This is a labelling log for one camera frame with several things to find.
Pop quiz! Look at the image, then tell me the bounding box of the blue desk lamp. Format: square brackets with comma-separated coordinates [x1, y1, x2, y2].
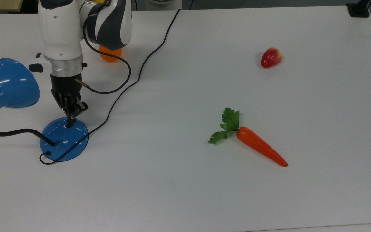
[0, 58, 89, 162]

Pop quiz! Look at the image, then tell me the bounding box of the orange toy fruit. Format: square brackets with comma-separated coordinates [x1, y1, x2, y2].
[99, 45, 122, 63]

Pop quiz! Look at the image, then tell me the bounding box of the orange toy carrot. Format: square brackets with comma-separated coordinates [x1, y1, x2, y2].
[208, 107, 288, 167]

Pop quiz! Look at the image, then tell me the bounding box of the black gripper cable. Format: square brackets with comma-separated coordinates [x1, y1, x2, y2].
[75, 18, 132, 95]

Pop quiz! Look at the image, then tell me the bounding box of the black table clamp mount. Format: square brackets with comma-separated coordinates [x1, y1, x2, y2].
[346, 0, 371, 18]

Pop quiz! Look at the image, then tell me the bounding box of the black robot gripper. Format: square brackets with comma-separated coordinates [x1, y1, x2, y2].
[50, 74, 89, 129]

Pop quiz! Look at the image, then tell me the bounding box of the red toy strawberry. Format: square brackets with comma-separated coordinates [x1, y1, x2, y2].
[260, 47, 283, 68]

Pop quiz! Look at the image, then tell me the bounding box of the black lamp power cable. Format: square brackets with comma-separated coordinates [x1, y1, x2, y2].
[39, 9, 181, 165]

